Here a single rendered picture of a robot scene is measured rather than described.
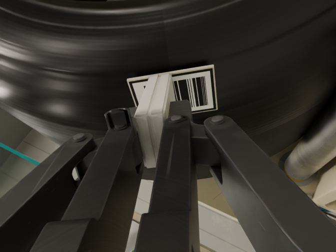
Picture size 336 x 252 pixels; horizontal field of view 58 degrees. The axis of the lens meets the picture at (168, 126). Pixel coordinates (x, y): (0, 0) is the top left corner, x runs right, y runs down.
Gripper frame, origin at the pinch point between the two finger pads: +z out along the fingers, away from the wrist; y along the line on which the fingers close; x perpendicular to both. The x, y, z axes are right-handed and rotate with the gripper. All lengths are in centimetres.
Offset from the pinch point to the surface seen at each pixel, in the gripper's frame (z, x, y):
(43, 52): 6.6, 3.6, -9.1
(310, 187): 25.3, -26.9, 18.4
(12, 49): 7.3, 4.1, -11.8
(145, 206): 239, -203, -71
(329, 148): 14.4, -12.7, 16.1
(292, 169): 24.0, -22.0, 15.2
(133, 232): 51, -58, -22
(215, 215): 230, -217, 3
